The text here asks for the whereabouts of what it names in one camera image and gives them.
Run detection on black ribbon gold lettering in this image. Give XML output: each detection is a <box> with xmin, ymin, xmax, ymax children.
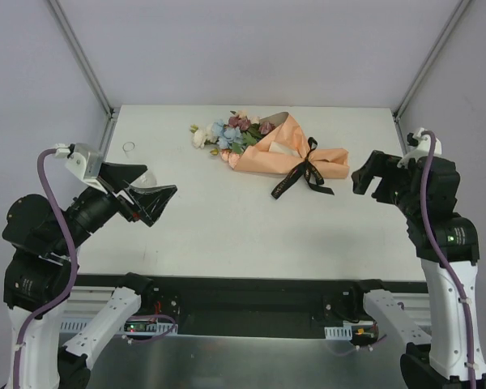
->
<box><xmin>271</xmin><ymin>137</ymin><xmax>335</xmax><ymax>199</ymax></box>

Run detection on orange wrapping paper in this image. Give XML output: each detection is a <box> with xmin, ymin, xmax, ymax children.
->
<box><xmin>222</xmin><ymin>112</ymin><xmax>349</xmax><ymax>179</ymax></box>

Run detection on artificial flower bunch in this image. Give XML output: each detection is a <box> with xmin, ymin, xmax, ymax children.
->
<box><xmin>189</xmin><ymin>110</ymin><xmax>276</xmax><ymax>169</ymax></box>

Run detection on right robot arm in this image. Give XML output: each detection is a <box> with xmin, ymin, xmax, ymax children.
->
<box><xmin>348</xmin><ymin>151</ymin><xmax>486</xmax><ymax>388</ymax></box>

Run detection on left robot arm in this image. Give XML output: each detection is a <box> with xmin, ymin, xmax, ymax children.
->
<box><xmin>2</xmin><ymin>163</ymin><xmax>177</xmax><ymax>388</ymax></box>

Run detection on clear glass vase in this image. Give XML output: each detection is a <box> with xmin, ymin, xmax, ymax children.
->
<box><xmin>122</xmin><ymin>141</ymin><xmax>157</xmax><ymax>189</ymax></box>

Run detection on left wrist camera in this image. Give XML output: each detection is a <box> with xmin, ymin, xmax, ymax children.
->
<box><xmin>54</xmin><ymin>143</ymin><xmax>106</xmax><ymax>193</ymax></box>

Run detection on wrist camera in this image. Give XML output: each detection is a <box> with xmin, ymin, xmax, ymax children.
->
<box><xmin>54</xmin><ymin>143</ymin><xmax>106</xmax><ymax>193</ymax></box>
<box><xmin>397</xmin><ymin>127</ymin><xmax>442</xmax><ymax>169</ymax></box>

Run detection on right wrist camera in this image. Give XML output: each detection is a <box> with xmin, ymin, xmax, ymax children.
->
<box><xmin>397</xmin><ymin>127</ymin><xmax>442</xmax><ymax>169</ymax></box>

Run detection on front aluminium rail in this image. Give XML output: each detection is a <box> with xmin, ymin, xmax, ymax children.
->
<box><xmin>56</xmin><ymin>285</ymin><xmax>434</xmax><ymax>341</ymax></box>

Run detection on left aluminium frame post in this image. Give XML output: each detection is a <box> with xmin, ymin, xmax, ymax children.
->
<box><xmin>45</xmin><ymin>0</ymin><xmax>114</xmax><ymax>118</ymax></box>

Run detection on aluminium frame post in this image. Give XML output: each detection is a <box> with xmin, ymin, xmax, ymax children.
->
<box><xmin>393</xmin><ymin>0</ymin><xmax>473</xmax><ymax>123</ymax></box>
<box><xmin>45</xmin><ymin>0</ymin><xmax>114</xmax><ymax>118</ymax></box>

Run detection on right aluminium frame post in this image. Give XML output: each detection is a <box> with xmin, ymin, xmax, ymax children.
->
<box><xmin>393</xmin><ymin>0</ymin><xmax>473</xmax><ymax>123</ymax></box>

